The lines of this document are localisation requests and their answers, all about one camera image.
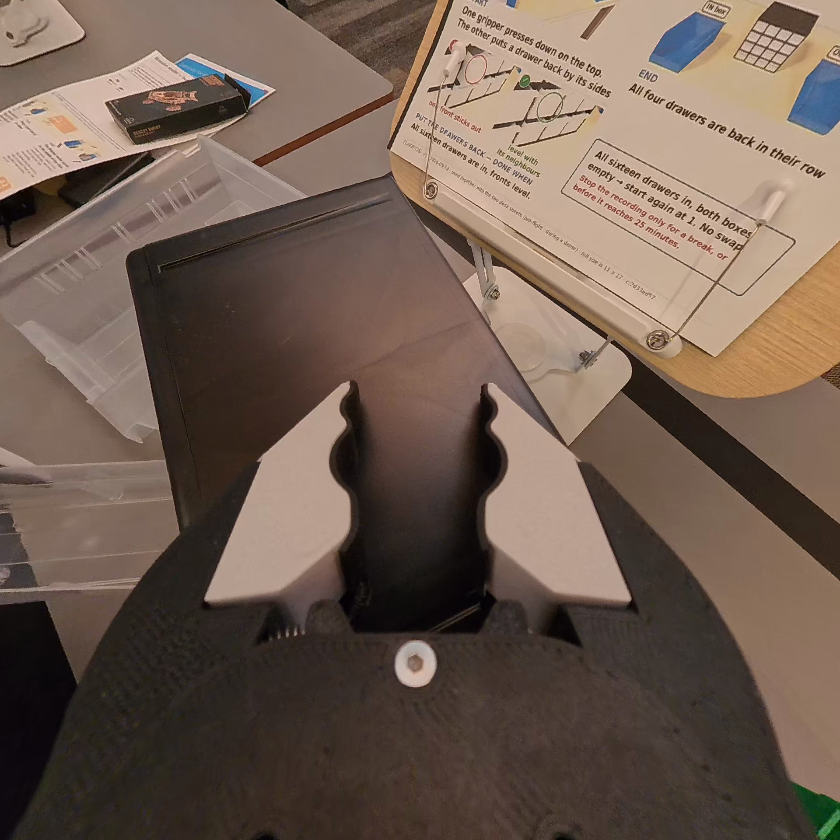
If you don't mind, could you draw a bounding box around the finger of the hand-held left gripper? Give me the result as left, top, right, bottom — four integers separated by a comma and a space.
0, 448, 55, 488

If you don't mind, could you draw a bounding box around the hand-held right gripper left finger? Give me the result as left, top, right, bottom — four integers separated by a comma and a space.
205, 382, 360, 626

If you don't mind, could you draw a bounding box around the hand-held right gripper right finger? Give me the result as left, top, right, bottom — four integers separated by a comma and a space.
481, 384, 633, 635

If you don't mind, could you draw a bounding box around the clear plastic drawer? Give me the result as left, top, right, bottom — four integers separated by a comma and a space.
0, 459, 175, 605
20, 315, 158, 442

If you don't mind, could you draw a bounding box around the black drawer cabinet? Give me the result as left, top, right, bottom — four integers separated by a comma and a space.
126, 174, 567, 634

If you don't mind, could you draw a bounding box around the large clear plastic bin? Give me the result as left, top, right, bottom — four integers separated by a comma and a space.
0, 134, 307, 444

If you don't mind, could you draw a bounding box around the green plastic bin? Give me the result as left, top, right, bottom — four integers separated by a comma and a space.
791, 781, 840, 840

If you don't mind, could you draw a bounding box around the white stand base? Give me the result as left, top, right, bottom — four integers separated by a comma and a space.
462, 266, 634, 447

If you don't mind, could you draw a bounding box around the long black tape strip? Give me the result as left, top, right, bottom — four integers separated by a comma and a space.
620, 367, 840, 560

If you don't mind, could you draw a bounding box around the person's dark clothing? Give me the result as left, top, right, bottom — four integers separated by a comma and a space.
0, 600, 77, 840

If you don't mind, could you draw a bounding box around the instruction sheet on wooden stand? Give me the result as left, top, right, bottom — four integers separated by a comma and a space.
388, 0, 840, 400

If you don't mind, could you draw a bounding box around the black device with green lights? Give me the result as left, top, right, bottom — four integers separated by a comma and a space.
59, 154, 156, 206

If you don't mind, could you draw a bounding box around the white instruction sheet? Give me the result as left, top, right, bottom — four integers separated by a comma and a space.
0, 49, 198, 199

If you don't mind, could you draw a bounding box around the black model kit box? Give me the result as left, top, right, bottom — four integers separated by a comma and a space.
105, 72, 252, 145

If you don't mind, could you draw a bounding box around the blue printed sheet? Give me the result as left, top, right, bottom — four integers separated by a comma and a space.
174, 54, 277, 110

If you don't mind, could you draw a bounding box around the grey pad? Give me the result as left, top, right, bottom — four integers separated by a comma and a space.
0, 0, 86, 67

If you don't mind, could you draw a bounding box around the metal page holder wire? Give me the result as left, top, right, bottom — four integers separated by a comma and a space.
646, 189, 790, 350
423, 42, 469, 199

